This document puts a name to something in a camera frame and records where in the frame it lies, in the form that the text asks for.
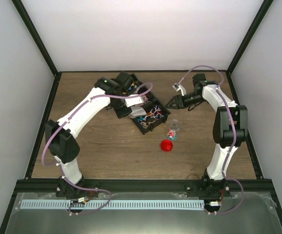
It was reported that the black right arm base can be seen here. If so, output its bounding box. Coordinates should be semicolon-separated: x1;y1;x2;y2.
184;169;230;199

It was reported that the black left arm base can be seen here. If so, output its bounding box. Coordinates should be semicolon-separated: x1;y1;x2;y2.
56;177;100;198

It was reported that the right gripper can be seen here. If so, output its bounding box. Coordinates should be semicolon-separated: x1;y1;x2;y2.
166;92;206;110

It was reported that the clear plastic jar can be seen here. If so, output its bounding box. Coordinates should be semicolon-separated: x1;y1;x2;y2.
167;119;181;140

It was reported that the light blue slotted cable duct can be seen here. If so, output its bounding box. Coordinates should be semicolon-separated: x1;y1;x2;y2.
20;199;205;210

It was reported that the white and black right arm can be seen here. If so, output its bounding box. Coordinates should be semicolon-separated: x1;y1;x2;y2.
166;73;248;196

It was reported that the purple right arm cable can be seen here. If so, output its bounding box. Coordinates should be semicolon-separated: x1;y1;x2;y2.
178;64;245;216

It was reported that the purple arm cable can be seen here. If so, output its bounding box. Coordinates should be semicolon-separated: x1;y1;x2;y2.
41;82;153;216
178;64;245;216

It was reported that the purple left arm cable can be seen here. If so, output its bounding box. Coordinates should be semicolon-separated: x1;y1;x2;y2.
41;82;153;216

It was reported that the red jar lid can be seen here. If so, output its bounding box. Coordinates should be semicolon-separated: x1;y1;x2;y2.
160;139;173;152

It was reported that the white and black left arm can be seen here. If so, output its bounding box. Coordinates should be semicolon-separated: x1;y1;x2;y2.
41;72;151;197

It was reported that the silver metal scoop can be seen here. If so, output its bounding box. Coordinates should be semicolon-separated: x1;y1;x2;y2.
129;106;147;119

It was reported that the black candy tray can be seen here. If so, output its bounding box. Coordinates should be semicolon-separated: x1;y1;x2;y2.
131;85;170;134

